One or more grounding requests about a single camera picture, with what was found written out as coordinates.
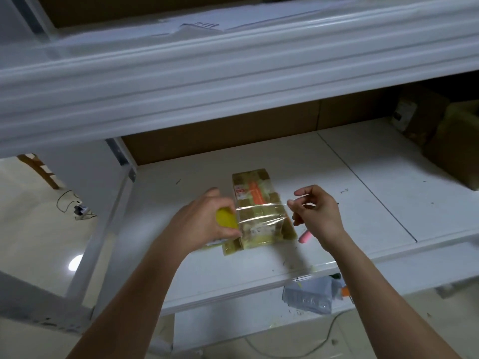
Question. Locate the person's left hand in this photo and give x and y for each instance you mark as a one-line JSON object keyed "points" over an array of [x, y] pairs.
{"points": [[198, 224]]}

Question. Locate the person's right hand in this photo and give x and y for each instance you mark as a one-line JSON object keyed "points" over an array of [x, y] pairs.
{"points": [[322, 217]]}

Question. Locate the pink utility knife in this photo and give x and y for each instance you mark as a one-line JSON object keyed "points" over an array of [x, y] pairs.
{"points": [[305, 236]]}

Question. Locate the yellow tape roll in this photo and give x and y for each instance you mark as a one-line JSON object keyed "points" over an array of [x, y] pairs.
{"points": [[224, 217]]}

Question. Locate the white metal shelf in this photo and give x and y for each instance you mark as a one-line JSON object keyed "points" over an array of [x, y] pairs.
{"points": [[165, 175]]}

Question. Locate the small taped carton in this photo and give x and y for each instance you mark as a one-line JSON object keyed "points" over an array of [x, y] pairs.
{"points": [[258, 209]]}

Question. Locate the clear taped brown cardboard box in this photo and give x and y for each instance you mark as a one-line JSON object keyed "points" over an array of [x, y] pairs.
{"points": [[456, 142]]}

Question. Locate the person's right forearm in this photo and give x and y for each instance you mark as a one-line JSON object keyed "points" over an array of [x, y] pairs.
{"points": [[397, 303]]}

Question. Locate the person's left forearm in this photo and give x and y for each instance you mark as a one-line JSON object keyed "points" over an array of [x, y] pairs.
{"points": [[112, 310]]}

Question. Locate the orange plastic object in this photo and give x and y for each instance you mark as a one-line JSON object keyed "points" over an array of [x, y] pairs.
{"points": [[346, 291]]}

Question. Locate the white power strip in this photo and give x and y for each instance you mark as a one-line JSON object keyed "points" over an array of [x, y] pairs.
{"points": [[81, 211]]}

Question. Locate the wooden chair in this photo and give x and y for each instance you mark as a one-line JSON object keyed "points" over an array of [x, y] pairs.
{"points": [[37, 169]]}

